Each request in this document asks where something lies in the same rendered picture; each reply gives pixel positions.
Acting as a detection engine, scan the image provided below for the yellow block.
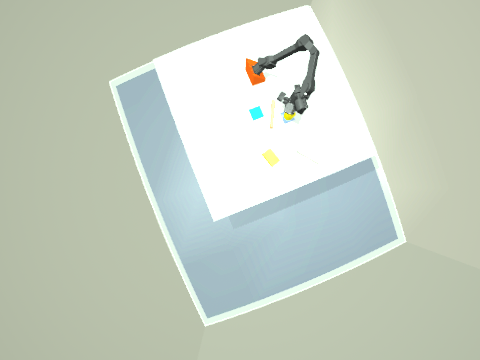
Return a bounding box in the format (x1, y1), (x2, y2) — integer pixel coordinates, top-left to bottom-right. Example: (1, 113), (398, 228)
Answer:
(262, 148), (280, 167)

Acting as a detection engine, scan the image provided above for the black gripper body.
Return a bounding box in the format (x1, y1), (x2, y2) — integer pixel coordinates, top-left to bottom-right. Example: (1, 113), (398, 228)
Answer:
(277, 91), (295, 104)

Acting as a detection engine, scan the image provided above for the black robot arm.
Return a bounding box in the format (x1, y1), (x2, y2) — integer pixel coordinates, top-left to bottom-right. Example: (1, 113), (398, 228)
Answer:
(251, 34), (320, 115)

